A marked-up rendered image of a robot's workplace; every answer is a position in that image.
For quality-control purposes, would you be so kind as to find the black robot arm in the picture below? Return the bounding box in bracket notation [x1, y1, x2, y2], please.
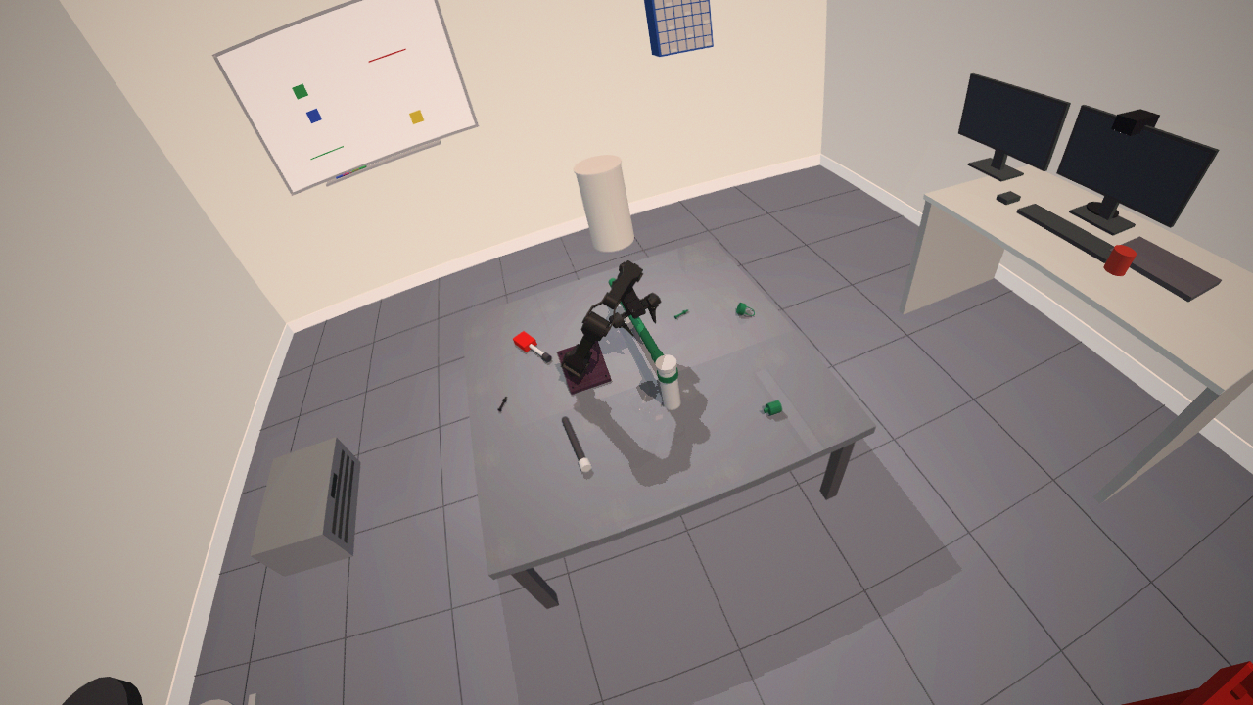
[561, 260, 649, 378]

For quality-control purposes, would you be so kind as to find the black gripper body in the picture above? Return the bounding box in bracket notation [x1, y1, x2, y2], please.
[609, 291, 662, 328]

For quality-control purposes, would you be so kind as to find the white cylindrical post with cap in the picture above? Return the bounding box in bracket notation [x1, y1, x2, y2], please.
[657, 354, 680, 409]

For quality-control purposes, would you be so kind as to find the green cup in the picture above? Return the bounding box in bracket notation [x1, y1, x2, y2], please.
[652, 351, 678, 384]

